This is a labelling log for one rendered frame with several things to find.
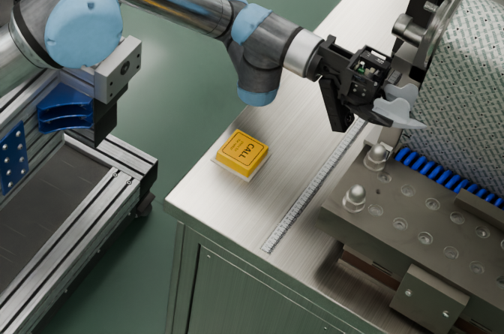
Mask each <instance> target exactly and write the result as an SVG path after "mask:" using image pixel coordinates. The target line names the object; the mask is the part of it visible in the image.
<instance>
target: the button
mask: <svg viewBox="0 0 504 334"><path fill-rule="evenodd" d="M268 150H269V147H268V146H267V145H265V144H264V143H261V142H260V141H258V140H256V139H254V138H252V137H251V136H249V135H247V134H246V133H244V132H242V131H240V130H239V129H237V130H236V131H235V132H234V133H233V134H232V135H231V137H230V138H229V139H228V140H227V141H226V142H225V144H223V145H222V147H220V149H219V150H218V151H217V155H216V160H217V161H219V162H221V163H222V164H225V165H226V166H228V167H229V168H231V169H233V170H234V171H236V172H238V173H240V174H241V175H243V176H245V177H247V178H248V177H249V175H251V174H252V172H253V171H254V170H255V169H256V167H257V166H258V165H259V164H260V162H261V161H262V160H263V159H264V157H265V156H266V155H267V153H268Z"/></svg>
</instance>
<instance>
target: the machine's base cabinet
mask: <svg viewBox="0 0 504 334"><path fill-rule="evenodd" d="M165 334H364V333H363V332H361V331H359V330H357V329H356V328H354V327H353V326H350V325H349V324H348V323H346V322H344V321H343V320H341V319H340V318H338V317H336V316H334V315H333V314H331V313H330V312H328V311H326V310H325V309H323V308H321V307H319V306H318V305H316V304H315V303H313V302H311V301H310V300H309V299H306V298H305V297H303V296H302V295H300V294H299V293H296V292H295V291H294V290H292V289H290V288H288V287H287V286H285V285H284V284H282V283H280V282H279V281H277V280H275V279H274V278H272V277H271V276H269V275H267V274H265V273H264V272H262V271H261V270H259V269H257V268H256V267H254V266H252V265H251V264H249V263H248V262H246V261H244V260H242V259H241V258H240V257H238V256H236V255H234V254H233V253H231V252H230V251H227V250H226V249H225V248H223V247H221V246H220V245H218V244H217V243H215V242H213V241H211V240H210V239H208V238H207V237H205V236H203V235H202V234H200V233H198V232H196V231H195V230H193V229H192V228H190V227H188V226H187V225H186V224H183V223H182V222H180V221H179V220H177V225H176V233H175V246H174V253H173V261H172V274H171V281H170V289H169V302H168V309H167V316H166V329H165Z"/></svg>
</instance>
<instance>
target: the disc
mask: <svg viewBox="0 0 504 334"><path fill-rule="evenodd" d="M460 1H461V0H454V2H453V4H452V6H451V7H450V9H449V10H448V13H447V14H446V16H445V18H444V20H443V22H442V24H441V25H440V27H439V29H438V31H437V33H436V35H435V37H434V39H433V42H432V44H431V46H430V49H429V50H428V53H427V56H426V59H425V61H424V68H425V69H428V68H429V67H430V65H431V62H432V55H433V52H434V49H435V47H436V45H437V42H438V40H439V38H440V35H441V34H442V32H443V29H444V28H445V26H446V24H447V22H448V21H449V18H450V17H451V15H452V13H453V12H454V10H455V8H456V7H457V6H458V4H459V2H460Z"/></svg>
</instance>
